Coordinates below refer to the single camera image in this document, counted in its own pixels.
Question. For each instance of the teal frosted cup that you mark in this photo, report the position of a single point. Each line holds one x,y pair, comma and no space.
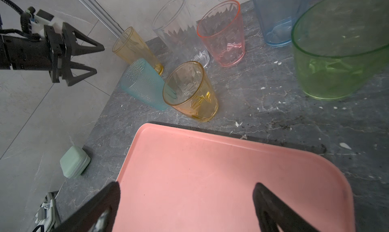
143,83

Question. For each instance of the pink plastic tray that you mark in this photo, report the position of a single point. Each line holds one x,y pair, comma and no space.
177,180

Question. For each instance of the small green glass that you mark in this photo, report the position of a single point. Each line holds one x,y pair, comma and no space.
339,45

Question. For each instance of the short amber glass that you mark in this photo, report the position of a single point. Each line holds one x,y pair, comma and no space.
189,90

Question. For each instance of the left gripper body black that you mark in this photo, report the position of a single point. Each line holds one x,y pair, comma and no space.
21,51

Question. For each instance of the blue tall glass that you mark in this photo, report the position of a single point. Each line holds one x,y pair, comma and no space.
277,18

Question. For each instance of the tall amber glass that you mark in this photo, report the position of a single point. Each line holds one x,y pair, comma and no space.
131,47

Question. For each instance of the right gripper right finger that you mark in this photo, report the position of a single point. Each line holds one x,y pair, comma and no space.
274,215

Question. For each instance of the green sponge box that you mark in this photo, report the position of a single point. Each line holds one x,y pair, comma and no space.
74,162

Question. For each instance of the white clip device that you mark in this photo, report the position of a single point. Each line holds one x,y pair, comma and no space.
47,217

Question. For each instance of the pink glass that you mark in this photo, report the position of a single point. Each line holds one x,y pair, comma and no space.
221,30

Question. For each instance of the clear glass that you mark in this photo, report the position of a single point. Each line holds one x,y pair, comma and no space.
174,25

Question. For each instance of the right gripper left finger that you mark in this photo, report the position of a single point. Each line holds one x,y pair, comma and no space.
98,214

